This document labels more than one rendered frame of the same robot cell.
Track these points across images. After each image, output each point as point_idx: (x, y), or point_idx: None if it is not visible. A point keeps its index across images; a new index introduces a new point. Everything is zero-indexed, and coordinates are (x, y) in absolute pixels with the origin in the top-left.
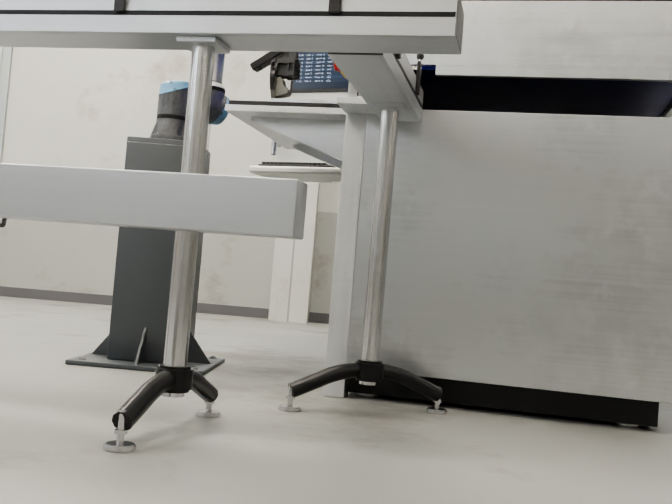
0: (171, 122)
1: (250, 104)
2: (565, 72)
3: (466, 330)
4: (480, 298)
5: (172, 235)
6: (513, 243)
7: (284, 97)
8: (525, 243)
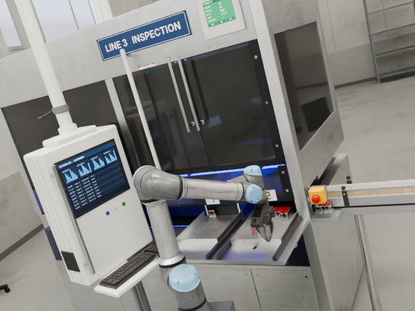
0: (207, 303)
1: (281, 250)
2: (332, 153)
3: (348, 282)
4: (346, 265)
5: None
6: (344, 235)
7: (265, 232)
8: (345, 232)
